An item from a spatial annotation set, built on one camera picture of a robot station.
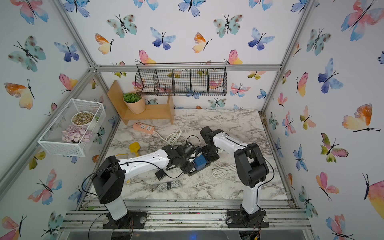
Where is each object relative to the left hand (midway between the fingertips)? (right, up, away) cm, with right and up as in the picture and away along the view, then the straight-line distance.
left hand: (191, 163), depth 86 cm
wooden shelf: (-32, +34, +31) cm, 56 cm away
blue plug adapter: (+5, +1, -1) cm, 5 cm away
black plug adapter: (-18, -6, 0) cm, 19 cm away
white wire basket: (-57, +15, -23) cm, 64 cm away
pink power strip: (-35, +20, +22) cm, 46 cm away
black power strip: (+1, -4, +1) cm, 4 cm away
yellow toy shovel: (-38, +7, +13) cm, 41 cm away
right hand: (+7, +3, +6) cm, 10 cm away
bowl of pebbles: (-50, +25, -15) cm, 58 cm away
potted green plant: (-39, +37, +16) cm, 56 cm away
